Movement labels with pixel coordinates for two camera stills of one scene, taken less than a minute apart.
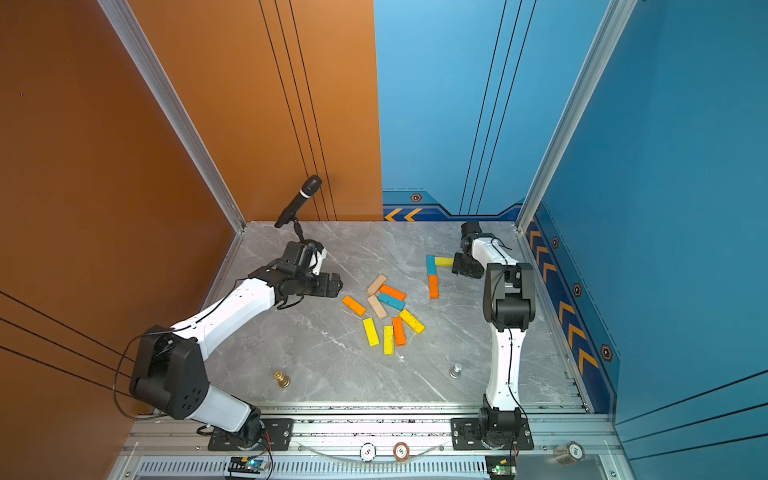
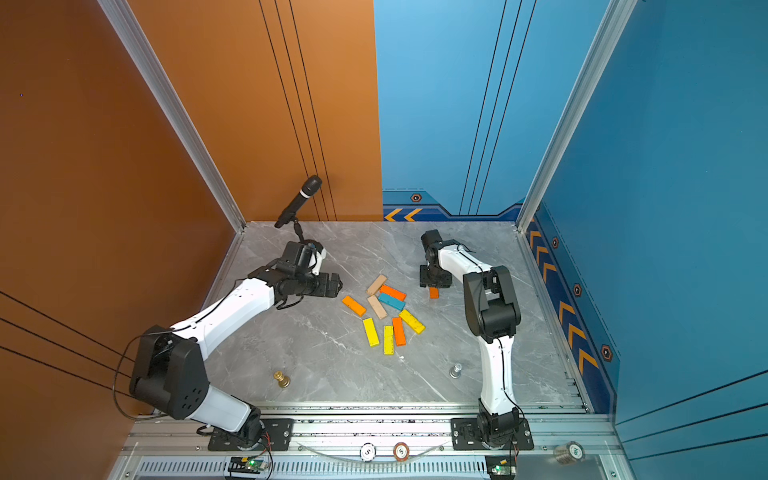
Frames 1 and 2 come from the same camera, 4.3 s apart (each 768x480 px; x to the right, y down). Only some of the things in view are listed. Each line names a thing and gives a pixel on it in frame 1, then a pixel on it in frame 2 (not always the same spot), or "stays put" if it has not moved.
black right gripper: [478, 273] -> [446, 282]
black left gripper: [325, 285] stays put
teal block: [392, 301] stays put
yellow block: [412, 321] stays put
